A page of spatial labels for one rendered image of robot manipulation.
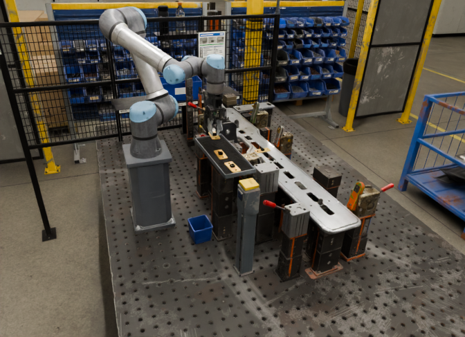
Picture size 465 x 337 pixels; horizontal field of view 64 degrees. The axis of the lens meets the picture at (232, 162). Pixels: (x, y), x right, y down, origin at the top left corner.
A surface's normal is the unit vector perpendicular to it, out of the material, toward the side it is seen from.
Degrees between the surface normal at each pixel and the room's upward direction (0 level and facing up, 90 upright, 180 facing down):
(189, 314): 0
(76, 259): 0
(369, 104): 91
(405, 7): 91
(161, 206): 90
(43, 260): 0
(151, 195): 90
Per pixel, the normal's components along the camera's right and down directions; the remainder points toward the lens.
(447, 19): 0.34, 0.47
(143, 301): 0.03, -0.87
